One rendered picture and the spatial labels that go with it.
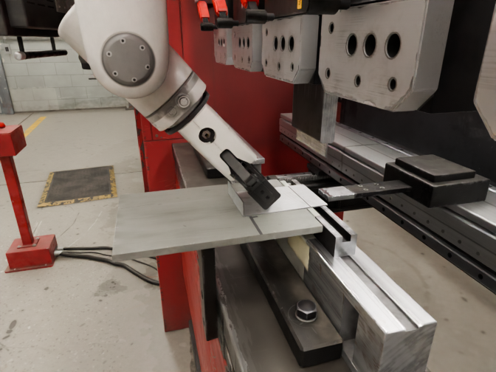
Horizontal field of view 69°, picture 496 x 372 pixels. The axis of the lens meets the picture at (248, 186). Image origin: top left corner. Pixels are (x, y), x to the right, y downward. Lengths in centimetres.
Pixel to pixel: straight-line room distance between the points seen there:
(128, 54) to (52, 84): 735
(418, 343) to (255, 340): 19
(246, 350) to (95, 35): 38
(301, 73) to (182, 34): 90
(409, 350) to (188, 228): 28
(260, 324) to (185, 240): 16
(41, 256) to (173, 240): 200
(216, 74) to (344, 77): 101
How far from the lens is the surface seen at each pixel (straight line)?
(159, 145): 136
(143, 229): 49
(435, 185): 61
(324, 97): 47
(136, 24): 36
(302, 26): 46
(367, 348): 43
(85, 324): 195
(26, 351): 193
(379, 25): 32
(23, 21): 155
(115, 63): 36
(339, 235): 47
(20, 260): 247
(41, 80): 773
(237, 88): 137
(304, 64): 46
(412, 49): 29
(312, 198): 56
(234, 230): 46
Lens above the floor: 123
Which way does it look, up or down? 22 degrees down
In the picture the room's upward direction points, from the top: straight up
